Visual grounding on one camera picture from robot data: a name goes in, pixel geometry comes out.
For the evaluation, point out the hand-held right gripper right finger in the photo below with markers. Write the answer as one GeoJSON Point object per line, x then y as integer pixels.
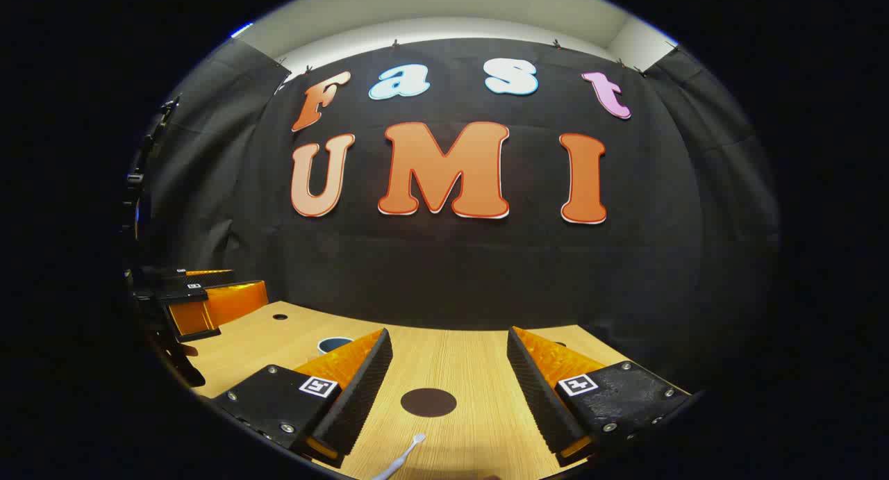
{"type": "Point", "coordinates": [538, 396]}

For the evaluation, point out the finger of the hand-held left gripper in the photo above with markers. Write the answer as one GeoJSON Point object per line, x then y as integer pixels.
{"type": "Point", "coordinates": [177, 285]}
{"type": "Point", "coordinates": [222, 306]}

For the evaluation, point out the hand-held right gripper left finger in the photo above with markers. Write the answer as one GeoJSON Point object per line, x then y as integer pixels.
{"type": "Point", "coordinates": [361, 390]}

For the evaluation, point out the light blue cup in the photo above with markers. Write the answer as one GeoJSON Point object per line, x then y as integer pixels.
{"type": "Point", "coordinates": [333, 344]}

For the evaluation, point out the dark round coaster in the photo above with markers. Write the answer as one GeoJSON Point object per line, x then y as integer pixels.
{"type": "Point", "coordinates": [428, 402]}

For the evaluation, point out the white toothbrush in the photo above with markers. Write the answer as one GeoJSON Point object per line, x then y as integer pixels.
{"type": "Point", "coordinates": [403, 453]}

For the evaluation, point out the wooden desktop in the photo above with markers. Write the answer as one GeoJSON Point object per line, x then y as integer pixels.
{"type": "Point", "coordinates": [458, 355]}

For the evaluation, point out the black backdrop cloth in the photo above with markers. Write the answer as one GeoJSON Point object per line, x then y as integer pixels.
{"type": "Point", "coordinates": [486, 271]}

